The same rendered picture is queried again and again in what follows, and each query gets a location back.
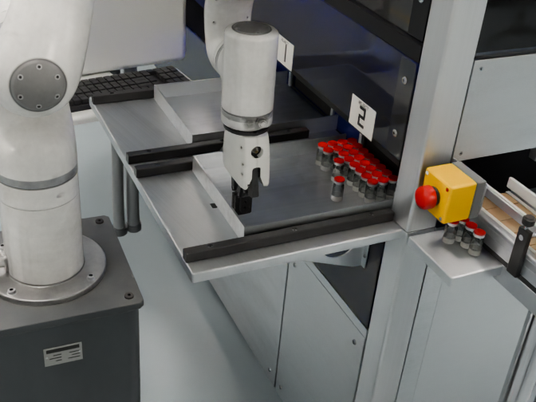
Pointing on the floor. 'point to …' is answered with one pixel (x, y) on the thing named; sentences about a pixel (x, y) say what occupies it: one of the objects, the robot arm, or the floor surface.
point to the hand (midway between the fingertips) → (242, 202)
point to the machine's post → (431, 117)
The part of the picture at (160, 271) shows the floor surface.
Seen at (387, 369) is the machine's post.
